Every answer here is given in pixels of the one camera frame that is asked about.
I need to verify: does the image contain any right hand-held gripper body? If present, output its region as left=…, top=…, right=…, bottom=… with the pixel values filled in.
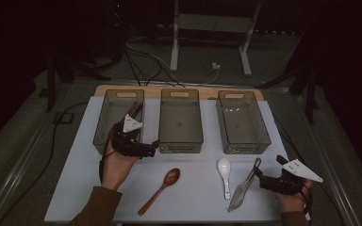
left=258, top=157, right=324, bottom=197

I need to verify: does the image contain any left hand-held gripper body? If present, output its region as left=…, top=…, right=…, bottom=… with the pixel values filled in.
left=110, top=114, right=157, bottom=159

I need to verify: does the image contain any smoky clear plastic bin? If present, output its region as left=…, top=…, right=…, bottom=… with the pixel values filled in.
left=157, top=88, right=205, bottom=154
left=92, top=89, right=146, bottom=155
left=215, top=89, right=272, bottom=155

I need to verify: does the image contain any silver metal knife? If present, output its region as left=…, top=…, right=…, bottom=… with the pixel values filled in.
left=227, top=156, right=262, bottom=213

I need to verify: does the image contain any white ceramic spoon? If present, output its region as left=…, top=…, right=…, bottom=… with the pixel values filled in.
left=217, top=157, right=232, bottom=201

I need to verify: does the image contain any brown wooden spoon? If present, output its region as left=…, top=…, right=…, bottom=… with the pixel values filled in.
left=137, top=168, right=182, bottom=217

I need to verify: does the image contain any person's right hand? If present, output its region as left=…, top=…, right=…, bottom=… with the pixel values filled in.
left=274, top=179, right=313, bottom=214

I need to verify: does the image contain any person's left hand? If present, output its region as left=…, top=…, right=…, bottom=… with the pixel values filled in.
left=100, top=147, right=140, bottom=191

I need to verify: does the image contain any white table cover sheet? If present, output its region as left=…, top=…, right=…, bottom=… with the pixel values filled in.
left=43, top=95, right=288, bottom=223

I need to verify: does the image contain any black tripod stand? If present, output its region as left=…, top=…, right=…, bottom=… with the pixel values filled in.
left=254, top=67, right=321, bottom=125
left=45, top=53, right=111, bottom=113

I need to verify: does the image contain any black square floor plate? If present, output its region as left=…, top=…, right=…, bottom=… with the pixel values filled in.
left=54, top=111, right=75, bottom=125

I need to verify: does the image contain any dark power strip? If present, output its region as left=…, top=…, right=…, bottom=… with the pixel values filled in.
left=254, top=28, right=304, bottom=36

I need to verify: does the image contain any white metal stand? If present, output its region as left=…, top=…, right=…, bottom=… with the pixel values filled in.
left=169, top=0, right=262, bottom=77

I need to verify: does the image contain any aluminium frame rail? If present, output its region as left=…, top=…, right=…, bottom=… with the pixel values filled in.
left=290, top=90, right=361, bottom=226
left=0, top=79, right=76, bottom=226

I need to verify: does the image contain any right hand-held gripper cable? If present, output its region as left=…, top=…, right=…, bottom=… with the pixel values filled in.
left=301, top=183, right=314, bottom=226

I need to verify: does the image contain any hand-held gripper cable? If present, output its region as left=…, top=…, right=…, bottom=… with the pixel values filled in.
left=98, top=130, right=122, bottom=184
left=301, top=183, right=314, bottom=226

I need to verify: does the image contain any left hand-held gripper cable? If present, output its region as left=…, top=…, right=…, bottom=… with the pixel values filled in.
left=98, top=130, right=122, bottom=184

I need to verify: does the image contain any black floor cable bundle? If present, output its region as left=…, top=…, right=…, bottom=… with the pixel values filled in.
left=123, top=40, right=185, bottom=88

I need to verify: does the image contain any long black floor cable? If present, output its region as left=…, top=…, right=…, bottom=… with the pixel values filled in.
left=0, top=101, right=90, bottom=225

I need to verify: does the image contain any white floor cable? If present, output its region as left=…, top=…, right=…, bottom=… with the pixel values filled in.
left=182, top=68, right=220, bottom=88

